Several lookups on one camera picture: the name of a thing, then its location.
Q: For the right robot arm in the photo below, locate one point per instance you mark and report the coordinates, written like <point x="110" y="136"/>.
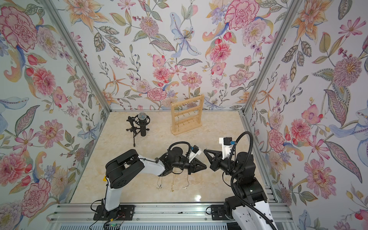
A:
<point x="248" y="208"/>

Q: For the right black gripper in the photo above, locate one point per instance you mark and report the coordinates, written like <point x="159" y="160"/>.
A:
<point x="217" y="162"/>

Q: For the wooden jewelry display stand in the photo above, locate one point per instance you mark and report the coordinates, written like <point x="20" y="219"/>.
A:
<point x="187" y="115"/>

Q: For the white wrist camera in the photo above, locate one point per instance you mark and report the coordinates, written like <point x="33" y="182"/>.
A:
<point x="195" y="150"/>
<point x="226" y="146"/>

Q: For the black microphone with mesh head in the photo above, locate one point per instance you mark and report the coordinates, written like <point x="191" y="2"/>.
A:
<point x="143" y="121"/>

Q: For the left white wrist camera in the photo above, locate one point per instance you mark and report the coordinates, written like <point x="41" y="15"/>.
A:
<point x="195" y="150"/>

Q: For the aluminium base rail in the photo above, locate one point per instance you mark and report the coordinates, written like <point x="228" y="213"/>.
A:
<point x="143" y="213"/>

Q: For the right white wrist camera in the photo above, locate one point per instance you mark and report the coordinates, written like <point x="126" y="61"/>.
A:
<point x="226" y="146"/>

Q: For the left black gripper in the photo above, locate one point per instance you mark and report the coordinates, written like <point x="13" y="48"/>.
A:
<point x="191" y="166"/>

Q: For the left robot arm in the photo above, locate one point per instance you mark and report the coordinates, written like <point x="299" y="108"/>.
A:
<point x="180" y="149"/>

